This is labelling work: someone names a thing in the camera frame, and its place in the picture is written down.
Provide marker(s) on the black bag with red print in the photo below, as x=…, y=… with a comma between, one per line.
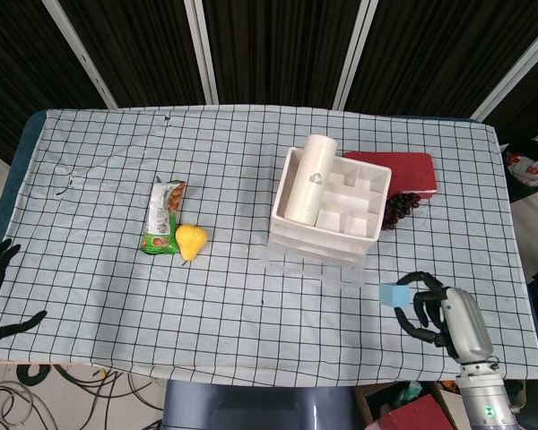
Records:
x=529, y=170

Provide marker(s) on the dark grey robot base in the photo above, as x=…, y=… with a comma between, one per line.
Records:
x=260, y=407

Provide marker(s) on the white partition post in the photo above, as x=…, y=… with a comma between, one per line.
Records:
x=85, y=54
x=204, y=49
x=354, y=54
x=515, y=71

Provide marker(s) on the cream cylindrical bottle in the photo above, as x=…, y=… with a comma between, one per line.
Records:
x=311, y=179

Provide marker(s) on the dark purple grape bunch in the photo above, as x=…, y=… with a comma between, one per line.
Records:
x=396, y=210

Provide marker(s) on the white black checked tablecloth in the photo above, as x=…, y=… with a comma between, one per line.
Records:
x=116, y=304

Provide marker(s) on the white compartment tray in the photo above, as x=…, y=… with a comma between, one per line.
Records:
x=358, y=179

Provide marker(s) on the light blue cube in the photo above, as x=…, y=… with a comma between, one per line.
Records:
x=395, y=294

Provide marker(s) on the green snack packet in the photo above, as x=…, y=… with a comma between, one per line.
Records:
x=161, y=215

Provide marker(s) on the yellow pear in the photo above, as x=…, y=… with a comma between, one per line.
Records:
x=189, y=241

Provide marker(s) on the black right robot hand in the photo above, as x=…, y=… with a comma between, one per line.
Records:
x=464, y=322

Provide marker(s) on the cardboard box with red block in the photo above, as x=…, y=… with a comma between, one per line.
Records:
x=412, y=412

